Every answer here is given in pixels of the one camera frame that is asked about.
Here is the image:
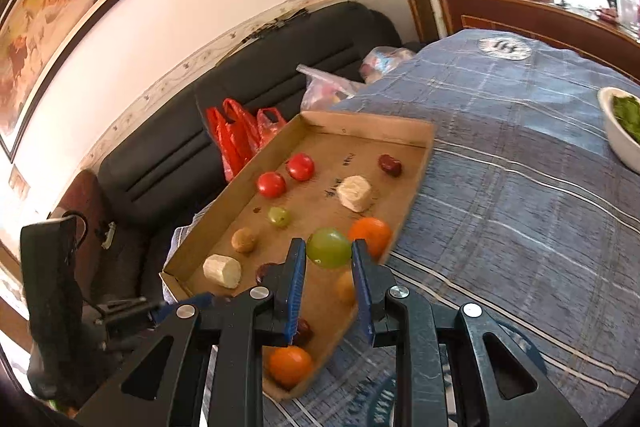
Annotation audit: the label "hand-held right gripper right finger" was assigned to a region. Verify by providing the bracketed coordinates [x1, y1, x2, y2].
[351, 238, 590, 427]

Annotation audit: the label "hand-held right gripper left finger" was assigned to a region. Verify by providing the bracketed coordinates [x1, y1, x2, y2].
[74, 237, 308, 427]

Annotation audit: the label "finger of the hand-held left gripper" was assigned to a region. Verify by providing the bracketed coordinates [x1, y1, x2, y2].
[95, 292, 213, 328]

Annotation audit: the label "yellow round fruit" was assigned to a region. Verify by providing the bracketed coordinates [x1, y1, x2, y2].
[335, 271, 357, 306]

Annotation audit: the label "dark purple grape top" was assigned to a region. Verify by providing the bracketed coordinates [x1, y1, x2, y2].
[255, 262, 281, 286]

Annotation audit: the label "dark purple plum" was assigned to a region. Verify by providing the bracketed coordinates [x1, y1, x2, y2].
[295, 318, 315, 347]

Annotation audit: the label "green grape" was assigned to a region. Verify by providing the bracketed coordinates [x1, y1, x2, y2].
[306, 228, 353, 269]
[267, 206, 292, 229]

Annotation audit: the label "orange mandarin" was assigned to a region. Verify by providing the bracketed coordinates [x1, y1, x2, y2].
[348, 217, 392, 260]
[267, 345, 313, 389]

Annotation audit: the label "tan round fruit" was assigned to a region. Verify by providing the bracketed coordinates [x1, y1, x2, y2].
[231, 228, 259, 254]

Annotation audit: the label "peeled banana piece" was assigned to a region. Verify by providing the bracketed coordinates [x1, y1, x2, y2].
[203, 254, 242, 290]
[336, 175, 374, 212]

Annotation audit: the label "red tomato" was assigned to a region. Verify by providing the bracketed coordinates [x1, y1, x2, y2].
[286, 153, 316, 182]
[257, 172, 287, 199]

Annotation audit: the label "red date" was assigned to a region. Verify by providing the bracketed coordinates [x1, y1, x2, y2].
[378, 154, 403, 178]

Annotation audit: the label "cardboard box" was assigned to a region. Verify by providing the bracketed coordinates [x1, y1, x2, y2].
[159, 111, 436, 402]

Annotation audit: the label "red plastic bag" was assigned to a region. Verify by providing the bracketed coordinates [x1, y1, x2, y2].
[256, 107, 288, 148]
[206, 98, 261, 182]

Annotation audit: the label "blue plaid tablecloth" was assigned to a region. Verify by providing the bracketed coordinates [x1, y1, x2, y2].
[162, 29, 640, 427]

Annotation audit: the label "black sofa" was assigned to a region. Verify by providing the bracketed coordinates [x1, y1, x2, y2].
[90, 1, 431, 308]

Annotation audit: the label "clear plastic bag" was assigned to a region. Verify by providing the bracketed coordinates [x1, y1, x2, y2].
[296, 64, 371, 112]
[360, 46, 418, 85]

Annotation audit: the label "white bowl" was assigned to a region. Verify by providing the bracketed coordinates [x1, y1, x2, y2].
[597, 87, 640, 172]

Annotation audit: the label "wooden counter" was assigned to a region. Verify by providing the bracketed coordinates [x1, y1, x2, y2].
[432, 0, 640, 52]

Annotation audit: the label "green leafy vegetables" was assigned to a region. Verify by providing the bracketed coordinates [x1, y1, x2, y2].
[612, 94, 640, 132]

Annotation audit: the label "small wall picture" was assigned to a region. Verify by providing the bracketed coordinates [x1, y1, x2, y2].
[9, 164, 31, 198]

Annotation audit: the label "framed wall painting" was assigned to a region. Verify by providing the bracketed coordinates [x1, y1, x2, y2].
[0, 0, 166, 164]

